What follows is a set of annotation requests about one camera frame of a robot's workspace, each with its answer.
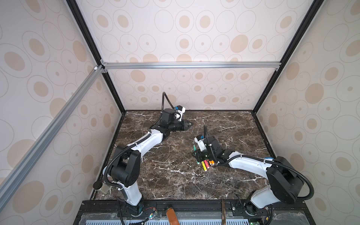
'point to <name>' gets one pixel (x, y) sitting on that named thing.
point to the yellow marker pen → (204, 166)
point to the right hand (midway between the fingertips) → (197, 152)
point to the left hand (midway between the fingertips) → (196, 122)
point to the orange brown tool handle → (172, 216)
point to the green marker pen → (194, 147)
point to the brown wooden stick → (223, 213)
